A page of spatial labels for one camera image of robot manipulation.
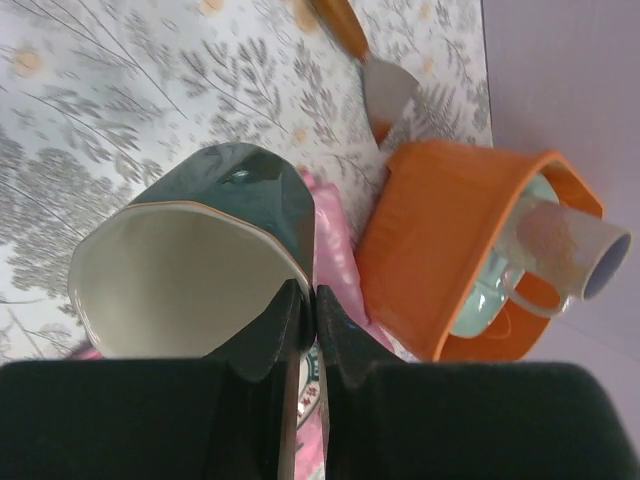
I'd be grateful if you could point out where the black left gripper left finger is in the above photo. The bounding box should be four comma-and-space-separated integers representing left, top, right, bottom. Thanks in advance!
1, 280, 303, 479

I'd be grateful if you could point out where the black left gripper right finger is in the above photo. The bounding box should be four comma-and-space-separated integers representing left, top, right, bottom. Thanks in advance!
316, 286, 639, 479

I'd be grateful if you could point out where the dark green mug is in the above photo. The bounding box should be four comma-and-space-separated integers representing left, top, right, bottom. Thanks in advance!
68, 142, 315, 358

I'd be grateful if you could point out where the pink purple ceramic mug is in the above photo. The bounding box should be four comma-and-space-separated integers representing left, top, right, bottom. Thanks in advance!
494, 195, 632, 318

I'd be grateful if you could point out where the orange plastic bin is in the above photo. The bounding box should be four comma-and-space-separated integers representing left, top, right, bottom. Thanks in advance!
356, 140, 605, 362

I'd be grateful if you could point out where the green rimmed white plate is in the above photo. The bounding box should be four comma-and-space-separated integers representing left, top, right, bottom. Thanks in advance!
296, 342, 320, 430

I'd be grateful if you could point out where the pink satin placemat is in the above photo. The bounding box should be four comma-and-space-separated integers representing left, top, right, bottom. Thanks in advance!
68, 170, 393, 479

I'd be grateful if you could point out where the wooden handled metal spatula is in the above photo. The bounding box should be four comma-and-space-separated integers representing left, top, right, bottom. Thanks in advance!
310, 0, 419, 146

